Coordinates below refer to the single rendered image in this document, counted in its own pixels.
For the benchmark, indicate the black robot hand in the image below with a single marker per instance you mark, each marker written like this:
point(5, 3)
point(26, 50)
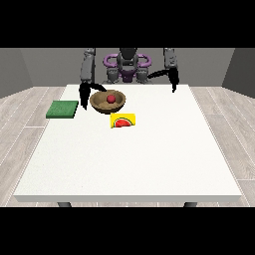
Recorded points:
point(172, 77)
point(85, 93)

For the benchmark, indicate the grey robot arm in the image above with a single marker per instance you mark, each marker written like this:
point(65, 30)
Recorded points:
point(87, 65)
point(170, 58)

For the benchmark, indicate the brown wooden bowl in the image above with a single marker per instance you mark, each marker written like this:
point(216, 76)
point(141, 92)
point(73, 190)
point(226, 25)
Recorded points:
point(108, 101)

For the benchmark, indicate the small red ball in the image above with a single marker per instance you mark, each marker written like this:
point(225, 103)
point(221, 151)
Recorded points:
point(111, 98)

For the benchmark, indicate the green square pad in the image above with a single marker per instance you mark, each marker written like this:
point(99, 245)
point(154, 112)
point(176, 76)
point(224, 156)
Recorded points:
point(62, 109)

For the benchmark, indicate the yellow cup melon print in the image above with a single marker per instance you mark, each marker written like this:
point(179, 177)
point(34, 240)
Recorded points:
point(123, 120)

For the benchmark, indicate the grey robot trunk purple rings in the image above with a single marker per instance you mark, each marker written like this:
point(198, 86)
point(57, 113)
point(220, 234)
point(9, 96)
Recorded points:
point(127, 65)

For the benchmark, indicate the dark table leg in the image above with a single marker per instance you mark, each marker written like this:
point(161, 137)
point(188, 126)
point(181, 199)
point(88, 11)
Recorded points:
point(64, 204)
point(190, 204)

